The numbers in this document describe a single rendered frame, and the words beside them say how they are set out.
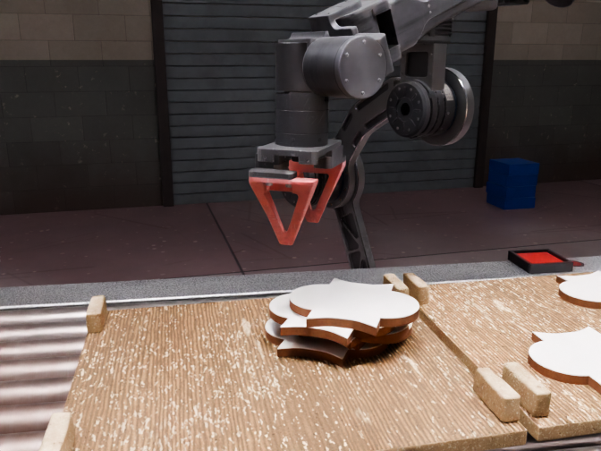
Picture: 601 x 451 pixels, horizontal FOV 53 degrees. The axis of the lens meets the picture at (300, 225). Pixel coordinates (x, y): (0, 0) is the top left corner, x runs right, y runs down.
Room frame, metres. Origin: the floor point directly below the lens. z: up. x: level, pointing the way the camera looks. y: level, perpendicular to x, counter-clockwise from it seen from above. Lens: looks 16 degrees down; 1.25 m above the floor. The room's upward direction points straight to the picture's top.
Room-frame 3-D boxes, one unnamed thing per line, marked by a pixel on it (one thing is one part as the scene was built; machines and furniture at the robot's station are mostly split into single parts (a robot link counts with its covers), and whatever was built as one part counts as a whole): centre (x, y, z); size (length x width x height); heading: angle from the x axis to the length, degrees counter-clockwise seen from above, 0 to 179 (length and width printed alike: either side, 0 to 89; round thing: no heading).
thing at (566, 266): (0.96, -0.41, 0.92); 0.08 x 0.08 x 0.02; 9
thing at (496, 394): (0.50, -0.18, 0.95); 0.06 x 0.02 x 0.03; 12
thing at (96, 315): (0.68, 0.25, 0.95); 0.06 x 0.02 x 0.03; 12
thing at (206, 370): (0.59, 0.03, 0.93); 0.41 x 0.35 x 0.02; 102
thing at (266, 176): (0.61, 0.01, 1.11); 0.07 x 0.07 x 0.09; 72
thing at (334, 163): (0.68, -0.01, 1.11); 0.07 x 0.07 x 0.09; 72
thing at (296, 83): (0.64, -0.01, 1.24); 0.07 x 0.06 x 0.07; 35
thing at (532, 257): (0.96, -0.41, 0.92); 0.06 x 0.06 x 0.01; 9
